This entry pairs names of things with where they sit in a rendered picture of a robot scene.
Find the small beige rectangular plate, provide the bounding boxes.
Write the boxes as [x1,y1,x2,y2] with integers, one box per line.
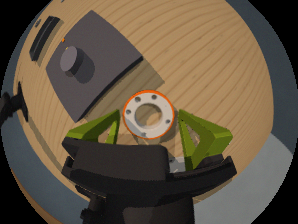
[169,156,185,173]

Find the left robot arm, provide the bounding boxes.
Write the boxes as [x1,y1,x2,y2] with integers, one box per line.
[0,82,28,129]

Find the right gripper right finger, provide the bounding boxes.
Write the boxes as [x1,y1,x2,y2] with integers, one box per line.
[178,109,233,171]

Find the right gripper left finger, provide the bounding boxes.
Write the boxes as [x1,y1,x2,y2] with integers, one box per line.
[65,109,120,144]

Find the white round flange plate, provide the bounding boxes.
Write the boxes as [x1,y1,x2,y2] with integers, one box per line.
[123,90,175,139]

